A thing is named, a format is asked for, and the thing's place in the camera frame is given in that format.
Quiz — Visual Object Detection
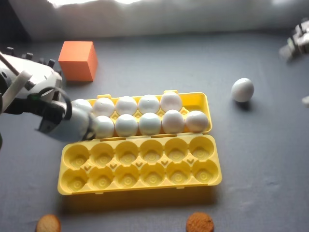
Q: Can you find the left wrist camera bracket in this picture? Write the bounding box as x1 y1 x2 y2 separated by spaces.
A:
0 71 33 113

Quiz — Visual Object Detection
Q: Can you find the orange cube block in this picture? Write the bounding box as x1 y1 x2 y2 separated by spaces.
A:
58 41 98 82

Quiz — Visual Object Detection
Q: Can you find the white toy egg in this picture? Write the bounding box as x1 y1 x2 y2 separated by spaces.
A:
185 110 209 133
95 115 115 138
71 99 94 114
138 112 162 135
115 96 139 116
161 109 185 134
138 94 161 114
114 114 139 136
231 77 254 102
92 97 115 116
160 91 183 112

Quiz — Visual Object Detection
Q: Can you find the white backdrop sheet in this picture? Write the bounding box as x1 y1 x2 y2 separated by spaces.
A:
14 0 309 41

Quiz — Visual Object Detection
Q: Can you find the yellow plastic egg carton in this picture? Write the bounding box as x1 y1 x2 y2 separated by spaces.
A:
57 89 223 195

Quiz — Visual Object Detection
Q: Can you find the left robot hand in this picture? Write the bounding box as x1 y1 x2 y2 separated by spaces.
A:
0 46 98 142

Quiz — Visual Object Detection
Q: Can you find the grey table cloth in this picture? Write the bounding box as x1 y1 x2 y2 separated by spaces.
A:
0 26 309 232

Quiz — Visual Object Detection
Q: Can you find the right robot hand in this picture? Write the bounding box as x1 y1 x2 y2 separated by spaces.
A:
279 20 309 64

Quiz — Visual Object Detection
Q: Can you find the pale round biscuit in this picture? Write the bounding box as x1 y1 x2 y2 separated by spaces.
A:
35 214 61 232

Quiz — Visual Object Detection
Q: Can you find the brown round cookie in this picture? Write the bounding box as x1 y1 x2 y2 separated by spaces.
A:
186 212 214 232

